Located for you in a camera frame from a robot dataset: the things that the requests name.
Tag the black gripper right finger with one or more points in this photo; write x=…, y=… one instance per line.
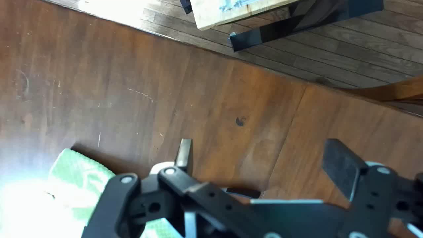
x=343, y=167

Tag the green and white cloth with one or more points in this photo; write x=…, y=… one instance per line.
x=76, y=183

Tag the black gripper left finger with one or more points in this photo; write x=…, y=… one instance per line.
x=186, y=155

